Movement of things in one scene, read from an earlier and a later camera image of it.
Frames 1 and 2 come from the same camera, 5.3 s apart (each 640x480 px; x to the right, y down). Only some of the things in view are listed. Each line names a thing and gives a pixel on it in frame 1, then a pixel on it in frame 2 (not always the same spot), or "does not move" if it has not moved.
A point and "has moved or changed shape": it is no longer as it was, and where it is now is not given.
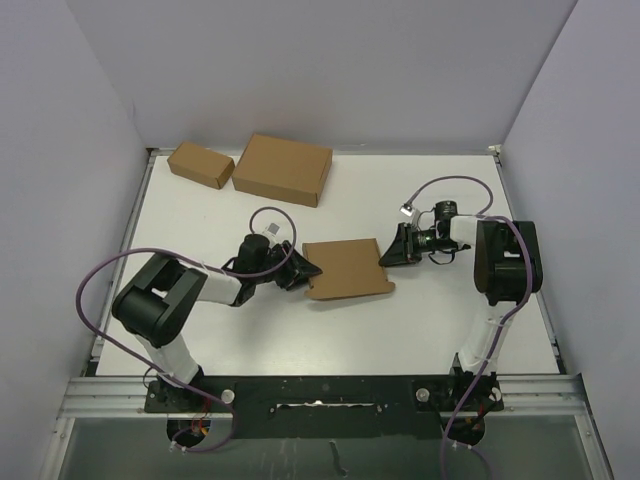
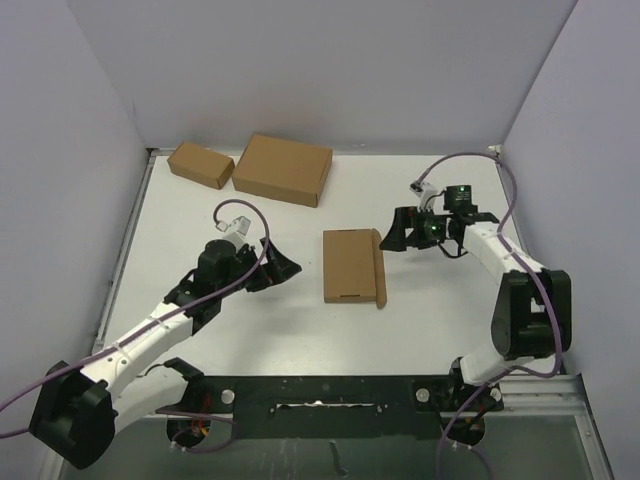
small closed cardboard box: (201, 164) does not move
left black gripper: (294, 265) → (277, 269)
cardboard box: (349, 268) has moved or changed shape
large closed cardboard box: (282, 169) does not move
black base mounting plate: (326, 407) does not move
